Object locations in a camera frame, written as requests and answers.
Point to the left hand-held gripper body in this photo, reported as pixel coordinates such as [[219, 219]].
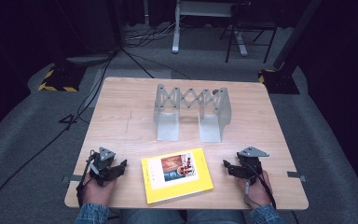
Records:
[[101, 160]]

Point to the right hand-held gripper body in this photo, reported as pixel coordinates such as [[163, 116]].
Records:
[[252, 163]]

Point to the person's left hand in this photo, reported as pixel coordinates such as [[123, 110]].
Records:
[[98, 194]]

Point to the person's right hand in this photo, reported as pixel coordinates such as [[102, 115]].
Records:
[[258, 194]]

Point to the yellow book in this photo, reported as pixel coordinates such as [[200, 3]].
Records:
[[177, 189]]

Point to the grey metal expandable book rack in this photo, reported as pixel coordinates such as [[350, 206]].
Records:
[[167, 126]]

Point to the black yellow striped stand base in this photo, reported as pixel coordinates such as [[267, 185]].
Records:
[[281, 82], [62, 79]]

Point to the black chair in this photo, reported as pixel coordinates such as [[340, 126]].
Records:
[[251, 25]]

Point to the black slanted stand post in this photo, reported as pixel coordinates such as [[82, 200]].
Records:
[[295, 35]]

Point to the white desk frame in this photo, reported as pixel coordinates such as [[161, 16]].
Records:
[[176, 34]]

